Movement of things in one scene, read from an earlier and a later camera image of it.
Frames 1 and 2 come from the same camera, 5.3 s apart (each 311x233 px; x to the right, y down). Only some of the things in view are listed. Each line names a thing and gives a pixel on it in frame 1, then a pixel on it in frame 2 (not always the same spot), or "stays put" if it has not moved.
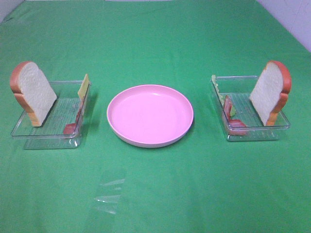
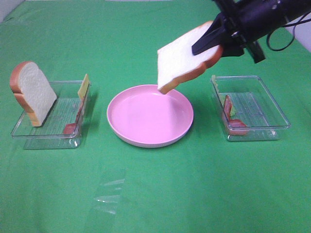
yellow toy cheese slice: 82,90 stays put
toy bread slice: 270,96 → 176,60
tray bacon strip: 236,126 stays put
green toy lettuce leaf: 222,98 stays put
